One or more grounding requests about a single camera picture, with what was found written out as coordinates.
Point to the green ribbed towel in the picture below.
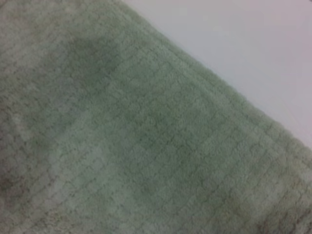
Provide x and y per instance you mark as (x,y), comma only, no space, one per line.
(126,136)

